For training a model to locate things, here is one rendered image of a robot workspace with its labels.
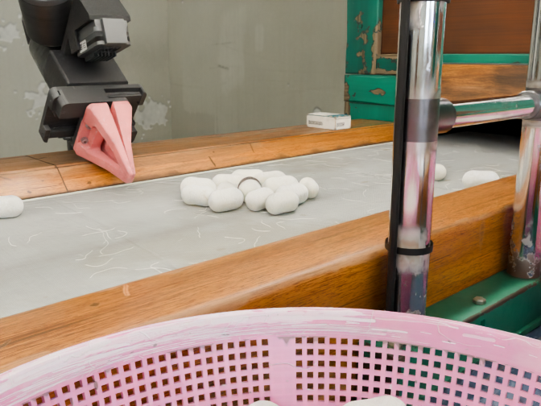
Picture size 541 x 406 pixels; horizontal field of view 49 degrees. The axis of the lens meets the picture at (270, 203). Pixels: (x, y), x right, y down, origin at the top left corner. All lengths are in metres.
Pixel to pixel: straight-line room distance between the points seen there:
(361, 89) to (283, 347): 0.84
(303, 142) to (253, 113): 1.66
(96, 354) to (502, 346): 0.15
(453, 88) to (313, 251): 0.59
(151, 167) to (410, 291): 0.40
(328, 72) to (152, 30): 1.04
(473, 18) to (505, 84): 0.14
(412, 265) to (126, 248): 0.20
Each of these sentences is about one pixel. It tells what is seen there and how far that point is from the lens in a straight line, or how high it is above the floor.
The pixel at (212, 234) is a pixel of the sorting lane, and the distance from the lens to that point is 0.45.
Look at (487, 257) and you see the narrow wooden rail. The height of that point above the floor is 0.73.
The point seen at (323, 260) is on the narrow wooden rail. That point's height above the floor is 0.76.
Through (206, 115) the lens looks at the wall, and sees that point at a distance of 2.73.
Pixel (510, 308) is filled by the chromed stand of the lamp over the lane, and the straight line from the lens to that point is 0.44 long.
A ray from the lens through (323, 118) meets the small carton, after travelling 0.89.
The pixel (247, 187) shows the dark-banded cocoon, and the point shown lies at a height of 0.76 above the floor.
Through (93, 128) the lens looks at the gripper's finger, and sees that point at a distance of 0.61.
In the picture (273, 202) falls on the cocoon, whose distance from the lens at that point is 0.49.
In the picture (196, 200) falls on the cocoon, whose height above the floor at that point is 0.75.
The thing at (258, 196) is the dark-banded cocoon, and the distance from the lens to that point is 0.51.
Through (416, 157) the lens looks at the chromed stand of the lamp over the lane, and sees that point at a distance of 0.31.
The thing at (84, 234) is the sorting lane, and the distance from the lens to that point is 0.47.
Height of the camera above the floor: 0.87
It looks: 14 degrees down
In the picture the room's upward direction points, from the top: straight up
